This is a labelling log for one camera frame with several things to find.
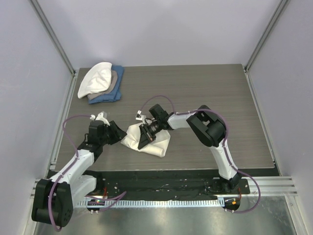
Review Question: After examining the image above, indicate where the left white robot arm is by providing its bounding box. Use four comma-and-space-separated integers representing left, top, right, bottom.
31, 120, 126, 229

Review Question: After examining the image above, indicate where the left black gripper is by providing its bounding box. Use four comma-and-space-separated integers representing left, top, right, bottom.
99, 120, 126, 145

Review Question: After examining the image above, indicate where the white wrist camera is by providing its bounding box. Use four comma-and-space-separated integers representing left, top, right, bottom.
90, 111, 110, 126
135, 110, 146, 122

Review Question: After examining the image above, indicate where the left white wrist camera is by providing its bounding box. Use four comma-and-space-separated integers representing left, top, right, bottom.
90, 111, 110, 126

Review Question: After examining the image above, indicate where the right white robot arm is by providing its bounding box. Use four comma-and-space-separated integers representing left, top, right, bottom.
138, 104, 242, 193

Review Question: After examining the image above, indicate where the white folded cloth on pile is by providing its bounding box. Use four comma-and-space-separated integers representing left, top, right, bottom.
77, 62, 112, 98

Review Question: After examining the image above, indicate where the white cloth napkin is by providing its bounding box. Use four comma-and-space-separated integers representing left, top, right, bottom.
121, 122, 171, 158

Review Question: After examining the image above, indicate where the grey cloth in pile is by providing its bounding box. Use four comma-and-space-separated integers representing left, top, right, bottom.
88, 70, 118, 100

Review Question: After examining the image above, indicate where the aluminium frame post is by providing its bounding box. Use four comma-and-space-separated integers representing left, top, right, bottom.
246, 0, 291, 71
28, 0, 76, 74

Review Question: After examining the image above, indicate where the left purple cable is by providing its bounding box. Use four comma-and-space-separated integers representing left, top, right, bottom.
48, 114, 128, 232

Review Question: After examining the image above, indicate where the right aluminium frame post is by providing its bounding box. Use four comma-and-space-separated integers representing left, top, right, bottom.
246, 0, 291, 71

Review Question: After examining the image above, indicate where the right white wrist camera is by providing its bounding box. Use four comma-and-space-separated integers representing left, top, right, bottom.
135, 110, 146, 122

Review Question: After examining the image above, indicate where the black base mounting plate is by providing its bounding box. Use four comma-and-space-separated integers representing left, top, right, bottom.
87, 169, 250, 201

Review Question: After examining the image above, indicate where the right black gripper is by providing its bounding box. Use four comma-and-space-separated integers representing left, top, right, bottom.
139, 119, 162, 150

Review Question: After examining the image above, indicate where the left aluminium frame post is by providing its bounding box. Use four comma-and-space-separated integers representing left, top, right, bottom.
28, 0, 76, 74

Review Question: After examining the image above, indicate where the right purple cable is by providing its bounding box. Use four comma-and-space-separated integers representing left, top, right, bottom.
140, 94, 262, 213

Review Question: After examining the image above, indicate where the blue checkered cloth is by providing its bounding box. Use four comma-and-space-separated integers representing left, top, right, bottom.
88, 65, 125, 104

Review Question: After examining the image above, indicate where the white slotted cable duct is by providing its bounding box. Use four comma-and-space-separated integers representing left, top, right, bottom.
75, 198, 224, 208

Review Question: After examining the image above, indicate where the purple cable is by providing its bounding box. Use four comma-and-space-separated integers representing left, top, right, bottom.
140, 94, 262, 213
48, 114, 128, 232

